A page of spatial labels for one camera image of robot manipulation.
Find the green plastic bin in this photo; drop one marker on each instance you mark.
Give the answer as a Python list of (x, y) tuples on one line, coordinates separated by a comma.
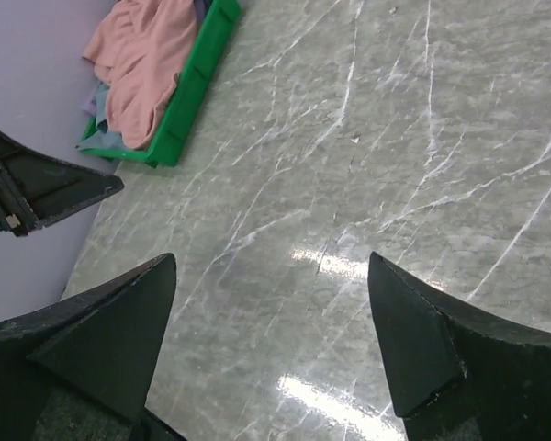
[(216, 21)]

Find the grey-blue t-shirt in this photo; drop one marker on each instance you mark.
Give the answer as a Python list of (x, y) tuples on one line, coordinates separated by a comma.
[(102, 137)]

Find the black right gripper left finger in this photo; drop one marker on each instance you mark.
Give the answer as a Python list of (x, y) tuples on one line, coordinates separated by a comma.
[(81, 368)]

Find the lavender t-shirt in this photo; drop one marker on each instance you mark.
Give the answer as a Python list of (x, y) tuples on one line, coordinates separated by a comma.
[(90, 105)]

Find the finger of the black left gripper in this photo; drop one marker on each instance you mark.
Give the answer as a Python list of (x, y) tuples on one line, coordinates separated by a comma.
[(37, 191)]

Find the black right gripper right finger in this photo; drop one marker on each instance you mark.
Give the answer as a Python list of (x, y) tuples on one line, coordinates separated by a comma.
[(454, 371)]

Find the pink printed t-shirt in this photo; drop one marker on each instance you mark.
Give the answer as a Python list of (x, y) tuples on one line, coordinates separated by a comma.
[(139, 50)]

